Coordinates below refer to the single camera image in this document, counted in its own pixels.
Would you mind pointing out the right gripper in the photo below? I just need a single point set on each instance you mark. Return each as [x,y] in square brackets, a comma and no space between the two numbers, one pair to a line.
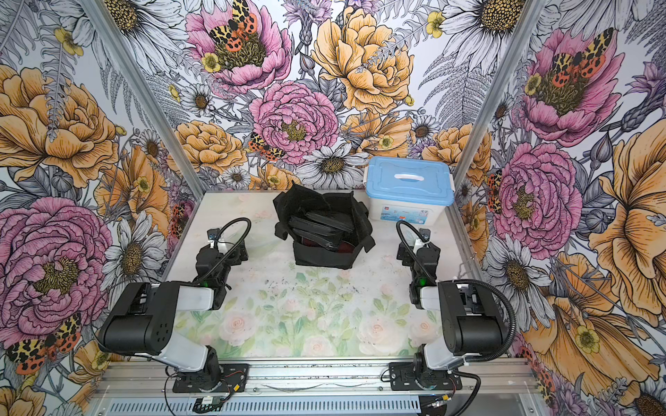
[403,252]

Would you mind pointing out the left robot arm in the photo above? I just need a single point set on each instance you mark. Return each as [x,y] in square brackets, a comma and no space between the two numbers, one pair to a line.
[141,324]

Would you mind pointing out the black canvas bag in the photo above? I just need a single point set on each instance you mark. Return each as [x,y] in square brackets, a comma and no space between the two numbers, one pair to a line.
[301,200]

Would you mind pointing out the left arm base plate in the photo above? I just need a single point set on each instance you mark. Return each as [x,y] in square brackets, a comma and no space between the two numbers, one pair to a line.
[226,378]

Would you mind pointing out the aluminium front rail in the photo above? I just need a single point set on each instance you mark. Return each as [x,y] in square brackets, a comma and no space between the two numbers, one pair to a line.
[303,376]

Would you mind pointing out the black paddle case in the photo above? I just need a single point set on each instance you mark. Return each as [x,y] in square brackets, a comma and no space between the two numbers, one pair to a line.
[329,230]

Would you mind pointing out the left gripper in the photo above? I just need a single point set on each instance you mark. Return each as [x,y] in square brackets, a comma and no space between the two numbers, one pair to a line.
[236,257]

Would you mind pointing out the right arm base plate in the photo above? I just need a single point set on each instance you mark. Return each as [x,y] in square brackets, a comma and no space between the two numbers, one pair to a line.
[404,377]

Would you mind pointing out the blue lid storage box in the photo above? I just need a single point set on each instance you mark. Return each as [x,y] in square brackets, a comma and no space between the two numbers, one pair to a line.
[412,190]

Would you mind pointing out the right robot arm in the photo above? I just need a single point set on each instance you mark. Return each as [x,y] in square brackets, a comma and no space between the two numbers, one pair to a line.
[478,321]

